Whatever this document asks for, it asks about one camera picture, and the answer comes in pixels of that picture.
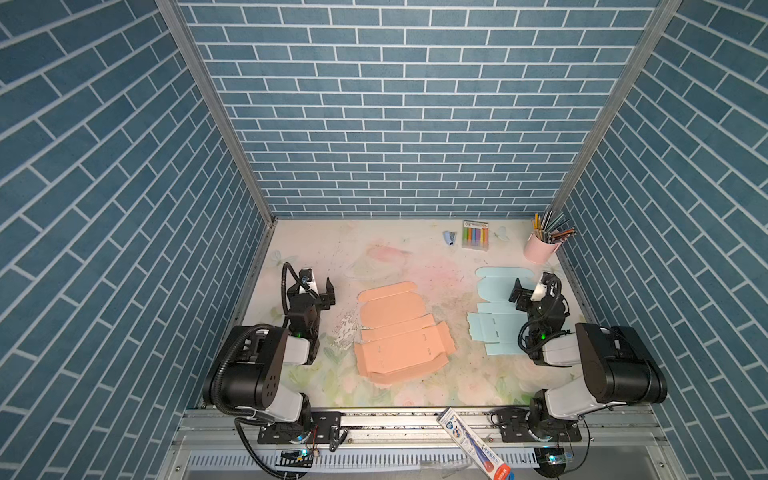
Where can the coloured marker pack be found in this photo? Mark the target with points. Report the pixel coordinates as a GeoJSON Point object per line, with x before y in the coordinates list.
{"type": "Point", "coordinates": [475, 235]}

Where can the pink pencil cup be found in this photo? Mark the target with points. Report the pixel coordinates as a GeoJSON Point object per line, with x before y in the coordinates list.
{"type": "Point", "coordinates": [538, 251]}

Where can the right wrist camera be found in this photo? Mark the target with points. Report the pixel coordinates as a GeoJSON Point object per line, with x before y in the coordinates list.
{"type": "Point", "coordinates": [539, 292]}

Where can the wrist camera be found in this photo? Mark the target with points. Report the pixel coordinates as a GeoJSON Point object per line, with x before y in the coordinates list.
{"type": "Point", "coordinates": [307, 277]}
{"type": "Point", "coordinates": [539, 292]}

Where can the aluminium mounting rail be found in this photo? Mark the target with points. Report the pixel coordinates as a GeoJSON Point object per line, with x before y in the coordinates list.
{"type": "Point", "coordinates": [409, 443]}

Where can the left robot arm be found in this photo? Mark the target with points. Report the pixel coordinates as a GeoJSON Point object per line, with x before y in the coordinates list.
{"type": "Point", "coordinates": [244, 380]}

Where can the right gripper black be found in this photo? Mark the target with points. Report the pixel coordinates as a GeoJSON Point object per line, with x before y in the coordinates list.
{"type": "Point", "coordinates": [525, 297]}

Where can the light blue cardboard box blank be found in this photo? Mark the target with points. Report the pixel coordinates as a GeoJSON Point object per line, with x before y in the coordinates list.
{"type": "Point", "coordinates": [497, 321]}

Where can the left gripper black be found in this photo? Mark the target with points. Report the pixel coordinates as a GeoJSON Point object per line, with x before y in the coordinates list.
{"type": "Point", "coordinates": [318, 298]}

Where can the toothpaste tube box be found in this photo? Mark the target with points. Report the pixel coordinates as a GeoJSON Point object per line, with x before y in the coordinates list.
{"type": "Point", "coordinates": [473, 446]}

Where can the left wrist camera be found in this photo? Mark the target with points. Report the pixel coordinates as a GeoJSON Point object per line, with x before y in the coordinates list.
{"type": "Point", "coordinates": [307, 277]}

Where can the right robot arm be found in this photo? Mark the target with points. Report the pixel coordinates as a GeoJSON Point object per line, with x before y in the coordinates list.
{"type": "Point", "coordinates": [617, 368]}

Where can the pink cardboard box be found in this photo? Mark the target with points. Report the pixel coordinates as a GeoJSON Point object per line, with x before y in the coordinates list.
{"type": "Point", "coordinates": [401, 340]}

